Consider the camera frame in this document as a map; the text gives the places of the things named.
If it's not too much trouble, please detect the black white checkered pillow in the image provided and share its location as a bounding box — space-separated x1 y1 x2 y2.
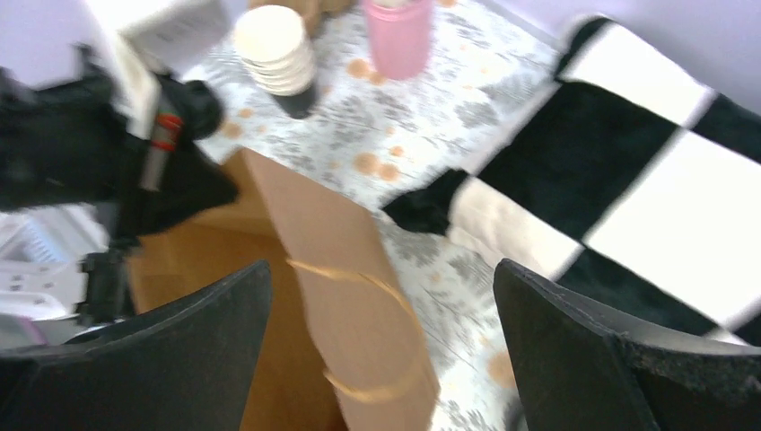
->
384 15 760 345

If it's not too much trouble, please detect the floral patterned table mat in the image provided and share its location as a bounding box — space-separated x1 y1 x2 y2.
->
186 1 555 430

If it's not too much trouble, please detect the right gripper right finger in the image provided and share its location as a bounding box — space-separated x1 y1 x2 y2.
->
494 259 760 430

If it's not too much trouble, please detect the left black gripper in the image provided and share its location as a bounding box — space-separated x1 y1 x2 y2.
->
1 45 239 238

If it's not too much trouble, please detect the pink straw holder cup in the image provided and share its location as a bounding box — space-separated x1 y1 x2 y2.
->
361 0 433 80

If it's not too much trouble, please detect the brown paper bag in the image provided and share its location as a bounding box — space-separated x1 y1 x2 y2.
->
129 149 440 430

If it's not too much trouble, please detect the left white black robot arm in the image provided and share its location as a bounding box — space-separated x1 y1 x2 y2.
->
1 45 238 325

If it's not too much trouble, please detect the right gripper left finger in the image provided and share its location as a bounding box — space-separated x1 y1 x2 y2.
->
1 260 273 431

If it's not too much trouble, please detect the stack of paper cups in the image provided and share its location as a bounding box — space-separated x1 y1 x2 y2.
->
232 4 318 119

